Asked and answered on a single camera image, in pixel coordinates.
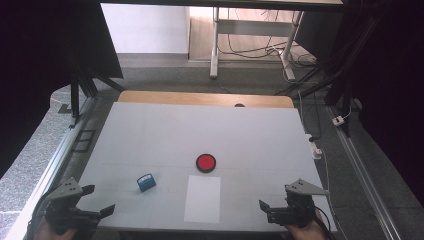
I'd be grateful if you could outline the black metal stand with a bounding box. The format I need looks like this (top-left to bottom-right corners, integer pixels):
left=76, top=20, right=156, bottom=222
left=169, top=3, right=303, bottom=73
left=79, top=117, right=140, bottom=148
left=301, top=0, right=354, bottom=138

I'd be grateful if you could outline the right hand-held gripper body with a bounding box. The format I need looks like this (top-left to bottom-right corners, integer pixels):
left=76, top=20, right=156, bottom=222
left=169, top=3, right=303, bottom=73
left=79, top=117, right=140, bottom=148
left=266, top=178, right=331, bottom=230

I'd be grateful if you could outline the person's left hand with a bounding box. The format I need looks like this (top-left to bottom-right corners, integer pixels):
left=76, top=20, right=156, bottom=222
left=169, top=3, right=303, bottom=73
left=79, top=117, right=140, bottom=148
left=33, top=221, right=79, bottom=240

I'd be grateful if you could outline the aluminium floor rail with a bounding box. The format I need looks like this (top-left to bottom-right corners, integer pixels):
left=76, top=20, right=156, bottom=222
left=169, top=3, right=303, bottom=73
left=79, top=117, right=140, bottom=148
left=6, top=98, right=96, bottom=240
left=326, top=106, right=404, bottom=240

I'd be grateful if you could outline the blue stamp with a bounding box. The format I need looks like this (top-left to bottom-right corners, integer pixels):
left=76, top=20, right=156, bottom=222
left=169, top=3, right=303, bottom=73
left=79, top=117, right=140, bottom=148
left=136, top=173, right=157, bottom=193

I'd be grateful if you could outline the tangle of floor cables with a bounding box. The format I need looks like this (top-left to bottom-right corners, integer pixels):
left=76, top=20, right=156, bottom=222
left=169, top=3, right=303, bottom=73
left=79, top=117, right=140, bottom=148
left=218, top=9, right=316, bottom=68

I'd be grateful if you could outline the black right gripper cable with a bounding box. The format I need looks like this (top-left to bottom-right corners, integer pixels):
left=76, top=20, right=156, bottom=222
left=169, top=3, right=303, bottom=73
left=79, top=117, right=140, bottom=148
left=314, top=205, right=336, bottom=240

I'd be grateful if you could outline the white power strip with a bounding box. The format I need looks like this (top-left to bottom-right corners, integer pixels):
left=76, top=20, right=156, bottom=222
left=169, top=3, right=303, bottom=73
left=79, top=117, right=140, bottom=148
left=304, top=133, right=324, bottom=160

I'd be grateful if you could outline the white table mat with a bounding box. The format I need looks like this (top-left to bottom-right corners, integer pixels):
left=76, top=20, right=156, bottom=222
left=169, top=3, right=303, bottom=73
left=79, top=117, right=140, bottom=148
left=76, top=101, right=338, bottom=233

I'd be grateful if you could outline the round red ink pad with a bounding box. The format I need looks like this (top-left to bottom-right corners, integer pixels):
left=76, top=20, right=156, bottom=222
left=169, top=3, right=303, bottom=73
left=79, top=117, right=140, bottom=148
left=195, top=153, right=217, bottom=174

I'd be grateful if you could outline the black tripod stand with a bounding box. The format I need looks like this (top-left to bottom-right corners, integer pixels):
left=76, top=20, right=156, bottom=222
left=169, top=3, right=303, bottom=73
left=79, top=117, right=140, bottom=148
left=58, top=43, right=126, bottom=129

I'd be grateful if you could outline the person's right hand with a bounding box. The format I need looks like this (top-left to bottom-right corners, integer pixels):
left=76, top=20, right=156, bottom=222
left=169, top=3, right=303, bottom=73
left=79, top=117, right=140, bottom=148
left=284, top=211, right=329, bottom=240

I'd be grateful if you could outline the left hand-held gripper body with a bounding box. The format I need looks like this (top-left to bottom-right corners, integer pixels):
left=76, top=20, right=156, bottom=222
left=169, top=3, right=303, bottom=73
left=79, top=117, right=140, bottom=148
left=43, top=177, right=103, bottom=234

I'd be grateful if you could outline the black curtain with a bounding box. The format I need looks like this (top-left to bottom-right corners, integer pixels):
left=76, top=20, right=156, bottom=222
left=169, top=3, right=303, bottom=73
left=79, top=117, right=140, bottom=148
left=333, top=0, right=424, bottom=208
left=0, top=0, right=124, bottom=178

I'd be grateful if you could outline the white metal desk frame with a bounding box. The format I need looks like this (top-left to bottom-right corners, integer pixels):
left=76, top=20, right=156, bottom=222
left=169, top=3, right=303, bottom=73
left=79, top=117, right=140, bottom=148
left=209, top=7, right=303, bottom=81

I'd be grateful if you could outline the white paper sheet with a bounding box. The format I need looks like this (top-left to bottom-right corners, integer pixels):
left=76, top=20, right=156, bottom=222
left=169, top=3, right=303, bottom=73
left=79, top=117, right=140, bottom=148
left=183, top=175, right=222, bottom=224

